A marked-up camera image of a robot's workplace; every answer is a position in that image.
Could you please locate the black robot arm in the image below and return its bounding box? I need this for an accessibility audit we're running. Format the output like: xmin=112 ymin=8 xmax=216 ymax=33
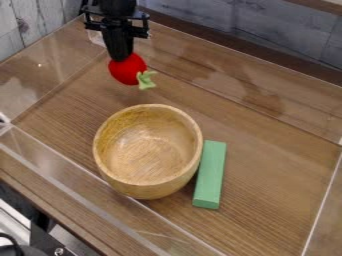
xmin=80 ymin=0 xmax=149 ymax=62

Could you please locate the green rectangular block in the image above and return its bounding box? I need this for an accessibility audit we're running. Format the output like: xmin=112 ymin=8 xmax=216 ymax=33
xmin=192 ymin=140 xmax=227 ymax=209

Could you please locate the clear acrylic corner bracket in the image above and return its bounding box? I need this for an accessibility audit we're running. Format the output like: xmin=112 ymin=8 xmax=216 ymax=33
xmin=86 ymin=30 xmax=105 ymax=47

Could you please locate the black clamp under table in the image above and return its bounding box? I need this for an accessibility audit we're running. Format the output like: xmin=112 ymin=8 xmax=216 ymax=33
xmin=0 ymin=227 xmax=77 ymax=256

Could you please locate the wooden bowl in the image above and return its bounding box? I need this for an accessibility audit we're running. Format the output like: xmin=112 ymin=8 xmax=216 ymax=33
xmin=92 ymin=104 xmax=202 ymax=200

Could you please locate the red plush strawberry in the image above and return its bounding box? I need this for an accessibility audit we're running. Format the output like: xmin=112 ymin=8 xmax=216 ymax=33
xmin=108 ymin=53 xmax=156 ymax=90

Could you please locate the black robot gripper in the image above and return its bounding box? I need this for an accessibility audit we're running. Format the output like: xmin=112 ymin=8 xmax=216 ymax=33
xmin=80 ymin=3 xmax=149 ymax=62

